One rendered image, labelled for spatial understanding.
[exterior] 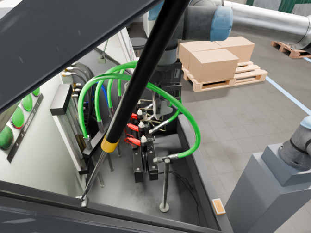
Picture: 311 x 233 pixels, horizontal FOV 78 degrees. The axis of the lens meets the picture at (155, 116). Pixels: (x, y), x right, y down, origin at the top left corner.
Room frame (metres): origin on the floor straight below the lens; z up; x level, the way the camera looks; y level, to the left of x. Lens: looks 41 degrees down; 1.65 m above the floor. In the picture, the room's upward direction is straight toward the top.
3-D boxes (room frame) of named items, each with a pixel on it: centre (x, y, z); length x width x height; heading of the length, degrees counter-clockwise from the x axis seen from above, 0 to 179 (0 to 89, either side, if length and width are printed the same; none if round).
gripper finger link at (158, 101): (0.48, -0.01, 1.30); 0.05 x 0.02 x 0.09; 9
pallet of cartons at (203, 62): (3.07, -1.11, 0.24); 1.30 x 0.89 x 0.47; 104
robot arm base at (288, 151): (0.58, -0.68, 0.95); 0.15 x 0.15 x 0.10
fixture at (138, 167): (0.61, 0.06, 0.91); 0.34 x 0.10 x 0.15; 9
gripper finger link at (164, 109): (0.49, -0.03, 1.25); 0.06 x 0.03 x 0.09; 99
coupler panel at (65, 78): (0.69, 0.34, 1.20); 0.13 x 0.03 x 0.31; 9
